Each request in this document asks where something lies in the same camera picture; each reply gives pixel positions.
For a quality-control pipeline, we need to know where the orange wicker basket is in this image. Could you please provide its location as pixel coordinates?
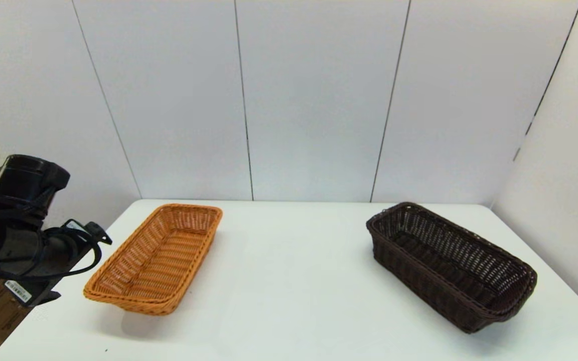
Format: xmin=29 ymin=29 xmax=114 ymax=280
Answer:
xmin=83 ymin=203 xmax=223 ymax=316

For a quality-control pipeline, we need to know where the dark brown wicker basket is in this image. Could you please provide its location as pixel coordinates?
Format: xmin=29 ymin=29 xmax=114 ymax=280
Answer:
xmin=366 ymin=202 xmax=538 ymax=334

